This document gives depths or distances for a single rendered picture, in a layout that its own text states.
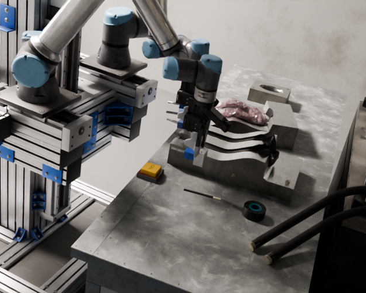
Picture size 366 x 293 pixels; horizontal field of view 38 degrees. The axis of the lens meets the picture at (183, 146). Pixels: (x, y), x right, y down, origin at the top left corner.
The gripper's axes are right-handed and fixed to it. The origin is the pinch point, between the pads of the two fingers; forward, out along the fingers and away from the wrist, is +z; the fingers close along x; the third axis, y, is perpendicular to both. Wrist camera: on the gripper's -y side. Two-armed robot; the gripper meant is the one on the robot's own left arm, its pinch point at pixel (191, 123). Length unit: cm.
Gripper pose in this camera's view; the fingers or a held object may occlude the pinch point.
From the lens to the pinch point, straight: 219.4
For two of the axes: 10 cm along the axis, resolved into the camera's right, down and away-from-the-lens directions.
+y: -9.3, -2.9, 2.2
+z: -1.6, 8.7, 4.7
